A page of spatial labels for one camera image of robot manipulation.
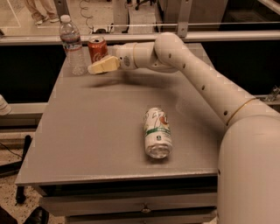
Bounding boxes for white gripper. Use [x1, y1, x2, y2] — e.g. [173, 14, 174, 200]
[87, 43, 137, 74]

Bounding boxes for red coke can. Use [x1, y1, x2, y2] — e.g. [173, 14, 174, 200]
[87, 35, 108, 62]

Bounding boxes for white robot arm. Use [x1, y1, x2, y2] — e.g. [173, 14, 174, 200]
[88, 32, 280, 224]

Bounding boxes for clear plastic water bottle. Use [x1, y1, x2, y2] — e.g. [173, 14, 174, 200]
[59, 15, 87, 76]

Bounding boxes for white green 7up can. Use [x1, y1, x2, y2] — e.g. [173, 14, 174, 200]
[143, 108, 172, 159]

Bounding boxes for person legs in background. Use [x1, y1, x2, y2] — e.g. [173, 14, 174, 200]
[24, 0, 60, 25]

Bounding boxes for white cup edge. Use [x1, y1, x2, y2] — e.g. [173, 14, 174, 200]
[0, 94, 11, 116]

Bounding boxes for metal railing bar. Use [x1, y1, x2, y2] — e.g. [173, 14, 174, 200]
[0, 30, 280, 46]

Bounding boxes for black stand leg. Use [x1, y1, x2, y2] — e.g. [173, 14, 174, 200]
[0, 134, 33, 205]

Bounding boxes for grey cabinet drawer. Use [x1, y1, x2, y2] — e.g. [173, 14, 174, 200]
[39, 192, 217, 216]

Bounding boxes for metal drawer knob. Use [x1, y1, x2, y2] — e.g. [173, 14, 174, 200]
[141, 206, 151, 214]

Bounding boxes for black shoe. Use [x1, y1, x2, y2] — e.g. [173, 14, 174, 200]
[24, 206, 49, 224]

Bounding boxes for grey lower drawer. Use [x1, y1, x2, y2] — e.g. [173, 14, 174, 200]
[66, 206, 216, 224]

